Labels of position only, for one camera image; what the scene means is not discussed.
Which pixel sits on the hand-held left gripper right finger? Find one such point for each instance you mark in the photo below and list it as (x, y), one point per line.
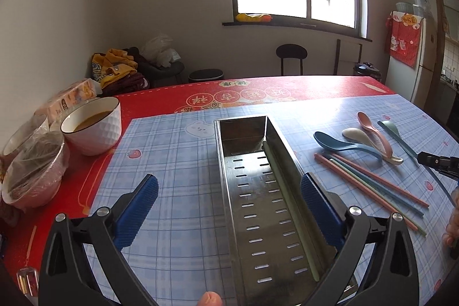
(319, 209)

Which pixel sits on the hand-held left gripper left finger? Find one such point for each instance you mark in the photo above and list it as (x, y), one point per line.
(138, 209)

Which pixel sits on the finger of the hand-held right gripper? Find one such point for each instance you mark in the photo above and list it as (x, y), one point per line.
(434, 161)

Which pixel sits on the pink chopstick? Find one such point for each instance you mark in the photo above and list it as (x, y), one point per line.
(358, 187)
(394, 188)

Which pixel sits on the blue chopstick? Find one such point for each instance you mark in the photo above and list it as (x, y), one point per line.
(394, 198)

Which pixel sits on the perforated steel utensil tray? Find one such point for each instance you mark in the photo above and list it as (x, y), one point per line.
(258, 205)

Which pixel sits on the green chopstick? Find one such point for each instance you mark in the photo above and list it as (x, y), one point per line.
(394, 209)
(283, 191)

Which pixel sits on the blue spoon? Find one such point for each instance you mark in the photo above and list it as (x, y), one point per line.
(324, 141)

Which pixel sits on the pink spoon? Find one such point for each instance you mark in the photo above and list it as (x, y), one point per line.
(367, 121)

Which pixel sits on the beige spoon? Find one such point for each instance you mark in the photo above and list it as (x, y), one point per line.
(353, 134)

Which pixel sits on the person's right hand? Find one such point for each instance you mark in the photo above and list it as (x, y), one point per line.
(452, 200)

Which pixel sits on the person's left hand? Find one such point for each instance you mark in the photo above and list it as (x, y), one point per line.
(210, 299)

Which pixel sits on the blue plaid mat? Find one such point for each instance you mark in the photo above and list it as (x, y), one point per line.
(186, 184)

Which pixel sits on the white bowl of soup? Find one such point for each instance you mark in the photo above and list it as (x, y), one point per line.
(100, 137)

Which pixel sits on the white refrigerator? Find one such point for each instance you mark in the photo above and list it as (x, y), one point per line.
(426, 69)

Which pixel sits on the large plastic-wrapped bowl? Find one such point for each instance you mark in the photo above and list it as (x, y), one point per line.
(39, 180)

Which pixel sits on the red printed tablecloth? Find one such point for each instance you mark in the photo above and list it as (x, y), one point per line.
(150, 105)

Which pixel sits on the black rice cooker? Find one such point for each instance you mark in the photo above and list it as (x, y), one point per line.
(365, 71)

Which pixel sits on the red printed cloth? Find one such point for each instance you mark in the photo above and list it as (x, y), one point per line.
(403, 40)

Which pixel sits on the maroon garment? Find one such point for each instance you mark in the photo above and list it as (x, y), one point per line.
(129, 82)

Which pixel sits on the packaged snack box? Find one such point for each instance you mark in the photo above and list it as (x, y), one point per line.
(71, 94)

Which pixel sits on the small plastic-wrapped bowl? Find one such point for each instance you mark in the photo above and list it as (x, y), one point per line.
(21, 139)

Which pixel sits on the dark armchair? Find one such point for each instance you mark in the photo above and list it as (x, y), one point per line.
(165, 73)

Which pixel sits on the yellow garment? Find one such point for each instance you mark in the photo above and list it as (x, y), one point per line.
(114, 64)

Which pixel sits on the black round stool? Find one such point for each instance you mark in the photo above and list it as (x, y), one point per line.
(206, 74)

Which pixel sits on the clear plastic containers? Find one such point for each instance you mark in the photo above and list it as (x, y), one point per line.
(417, 6)

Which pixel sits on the black chair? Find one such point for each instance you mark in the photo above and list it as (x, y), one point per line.
(291, 50)

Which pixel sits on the clear plastic bag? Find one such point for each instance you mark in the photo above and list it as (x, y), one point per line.
(159, 49)

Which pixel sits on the yellow toy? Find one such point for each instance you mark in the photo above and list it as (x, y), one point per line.
(251, 17)

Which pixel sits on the folded dark frame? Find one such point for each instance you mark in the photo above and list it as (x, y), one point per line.
(337, 57)

